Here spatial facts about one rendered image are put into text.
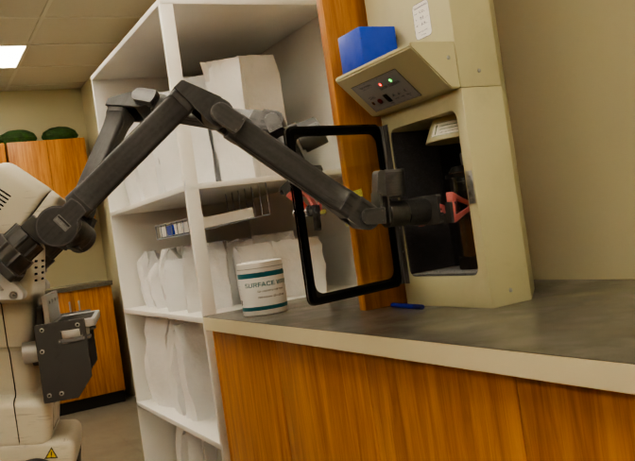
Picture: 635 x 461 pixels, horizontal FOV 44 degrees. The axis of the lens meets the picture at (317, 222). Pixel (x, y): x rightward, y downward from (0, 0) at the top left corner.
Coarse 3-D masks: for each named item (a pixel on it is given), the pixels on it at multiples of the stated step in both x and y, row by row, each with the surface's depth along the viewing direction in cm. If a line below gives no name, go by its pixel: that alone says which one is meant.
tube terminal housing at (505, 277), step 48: (384, 0) 186; (432, 0) 170; (480, 0) 170; (480, 48) 169; (480, 96) 168; (480, 144) 167; (480, 192) 166; (480, 240) 166; (432, 288) 184; (480, 288) 168; (528, 288) 170
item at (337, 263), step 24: (312, 144) 177; (336, 144) 182; (360, 144) 187; (336, 168) 181; (360, 168) 186; (360, 192) 185; (312, 216) 175; (336, 216) 180; (312, 240) 174; (336, 240) 179; (360, 240) 184; (384, 240) 189; (312, 264) 173; (336, 264) 178; (360, 264) 183; (384, 264) 188; (336, 288) 177
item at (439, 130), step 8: (432, 120) 183; (440, 120) 178; (448, 120) 177; (456, 120) 176; (432, 128) 180; (440, 128) 177; (448, 128) 176; (456, 128) 175; (432, 136) 179; (440, 136) 177; (448, 136) 175; (456, 136) 174; (432, 144) 187; (440, 144) 190; (448, 144) 191
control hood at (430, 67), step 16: (400, 48) 163; (416, 48) 161; (432, 48) 163; (448, 48) 165; (368, 64) 175; (384, 64) 171; (400, 64) 168; (416, 64) 164; (432, 64) 163; (448, 64) 164; (336, 80) 188; (352, 80) 184; (416, 80) 169; (432, 80) 166; (448, 80) 164; (352, 96) 190; (432, 96) 173; (384, 112) 188
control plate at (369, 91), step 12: (396, 72) 171; (360, 84) 183; (372, 84) 180; (384, 84) 177; (396, 84) 175; (408, 84) 172; (360, 96) 188; (372, 96) 184; (396, 96) 179; (408, 96) 176; (372, 108) 189; (384, 108) 186
